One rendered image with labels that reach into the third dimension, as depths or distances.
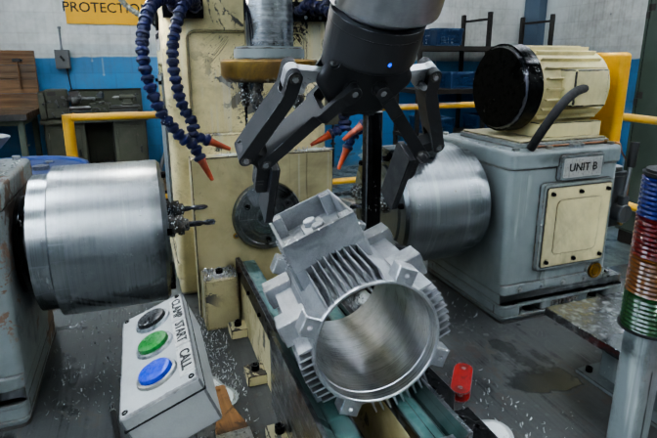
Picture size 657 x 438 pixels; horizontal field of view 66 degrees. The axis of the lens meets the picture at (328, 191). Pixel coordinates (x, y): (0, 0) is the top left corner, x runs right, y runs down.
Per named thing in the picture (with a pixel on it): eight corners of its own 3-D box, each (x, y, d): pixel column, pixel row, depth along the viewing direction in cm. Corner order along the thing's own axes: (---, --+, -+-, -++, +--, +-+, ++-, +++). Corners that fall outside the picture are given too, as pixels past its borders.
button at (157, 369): (146, 381, 46) (136, 367, 45) (177, 365, 47) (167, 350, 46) (147, 402, 43) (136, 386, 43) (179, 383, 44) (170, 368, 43)
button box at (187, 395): (143, 356, 58) (119, 320, 56) (200, 325, 59) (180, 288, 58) (146, 464, 42) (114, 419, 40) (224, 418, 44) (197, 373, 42)
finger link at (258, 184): (273, 151, 44) (238, 153, 43) (267, 192, 47) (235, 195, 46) (269, 140, 45) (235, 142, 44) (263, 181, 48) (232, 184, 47)
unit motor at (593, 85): (455, 222, 125) (466, 44, 114) (559, 209, 136) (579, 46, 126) (529, 259, 102) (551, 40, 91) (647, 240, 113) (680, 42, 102)
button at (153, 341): (145, 353, 50) (136, 339, 50) (173, 337, 51) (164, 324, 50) (145, 370, 48) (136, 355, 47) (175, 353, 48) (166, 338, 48)
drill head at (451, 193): (319, 247, 117) (319, 140, 110) (469, 228, 131) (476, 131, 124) (364, 292, 94) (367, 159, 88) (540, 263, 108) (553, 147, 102)
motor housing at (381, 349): (300, 353, 80) (248, 253, 73) (405, 296, 82) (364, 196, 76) (336, 442, 61) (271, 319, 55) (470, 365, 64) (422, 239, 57)
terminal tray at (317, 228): (284, 261, 75) (264, 220, 73) (348, 229, 77) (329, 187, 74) (302, 296, 64) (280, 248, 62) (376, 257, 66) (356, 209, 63)
